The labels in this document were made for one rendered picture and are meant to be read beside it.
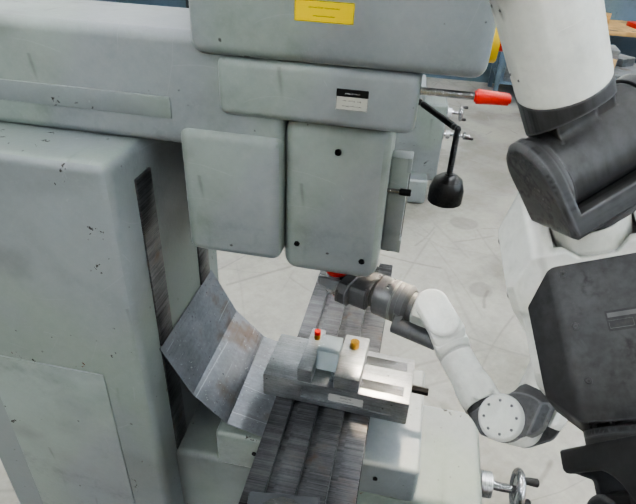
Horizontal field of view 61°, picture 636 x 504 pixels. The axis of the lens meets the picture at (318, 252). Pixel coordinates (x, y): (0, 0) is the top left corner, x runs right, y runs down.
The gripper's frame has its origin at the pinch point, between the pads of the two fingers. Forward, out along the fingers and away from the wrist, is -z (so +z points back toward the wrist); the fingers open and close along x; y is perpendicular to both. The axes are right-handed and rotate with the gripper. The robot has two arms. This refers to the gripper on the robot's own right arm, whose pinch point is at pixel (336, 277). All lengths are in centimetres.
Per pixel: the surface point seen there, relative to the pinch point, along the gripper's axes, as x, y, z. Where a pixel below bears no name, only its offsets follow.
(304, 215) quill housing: 11.4, -20.5, -1.3
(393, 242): -2.4, -12.2, 11.6
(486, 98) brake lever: 2, -46, 26
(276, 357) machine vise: 7.9, 24.2, -11.2
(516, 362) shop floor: -142, 124, 27
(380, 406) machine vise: 4.2, 27.6, 16.1
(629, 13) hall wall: -691, 28, -19
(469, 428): -23, 52, 32
